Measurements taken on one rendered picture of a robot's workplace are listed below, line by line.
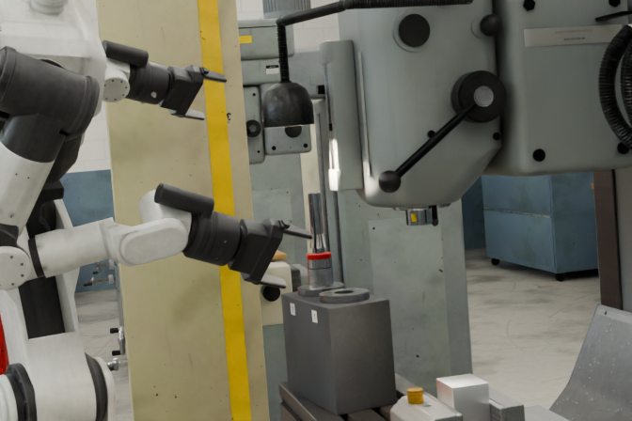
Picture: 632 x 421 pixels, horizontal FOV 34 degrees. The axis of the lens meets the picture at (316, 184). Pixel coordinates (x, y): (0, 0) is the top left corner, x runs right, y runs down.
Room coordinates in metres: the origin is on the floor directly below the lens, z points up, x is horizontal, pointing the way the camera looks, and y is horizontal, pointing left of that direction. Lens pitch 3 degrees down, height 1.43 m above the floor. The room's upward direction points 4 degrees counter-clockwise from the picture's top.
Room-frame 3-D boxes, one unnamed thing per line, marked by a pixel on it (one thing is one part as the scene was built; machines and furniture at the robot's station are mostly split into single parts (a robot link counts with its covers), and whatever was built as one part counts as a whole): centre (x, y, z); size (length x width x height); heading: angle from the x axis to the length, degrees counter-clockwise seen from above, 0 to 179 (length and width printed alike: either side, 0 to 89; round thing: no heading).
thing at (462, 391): (1.37, -0.18, 1.04); 0.06 x 0.05 x 0.06; 15
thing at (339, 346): (1.85, -0.01, 1.04); 0.22 x 0.12 x 0.20; 24
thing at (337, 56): (1.45, -0.04, 1.44); 0.04 x 0.04 x 0.21; 15
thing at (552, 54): (1.52, -0.34, 1.47); 0.24 x 0.19 x 0.26; 15
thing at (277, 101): (1.42, 0.03, 1.47); 0.07 x 0.07 x 0.06
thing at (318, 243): (1.89, 0.00, 1.25); 0.03 x 0.03 x 0.11
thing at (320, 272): (1.89, 0.00, 1.16); 0.05 x 0.05 x 0.05
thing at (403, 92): (1.47, -0.15, 1.47); 0.21 x 0.19 x 0.32; 15
